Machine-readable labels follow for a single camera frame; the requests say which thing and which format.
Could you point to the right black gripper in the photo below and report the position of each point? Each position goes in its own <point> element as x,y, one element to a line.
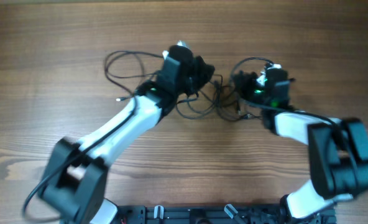
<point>242,87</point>

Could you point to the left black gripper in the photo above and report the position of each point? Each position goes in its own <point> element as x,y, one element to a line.
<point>206,76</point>

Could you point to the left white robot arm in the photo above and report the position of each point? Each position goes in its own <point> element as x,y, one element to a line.
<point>74,180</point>

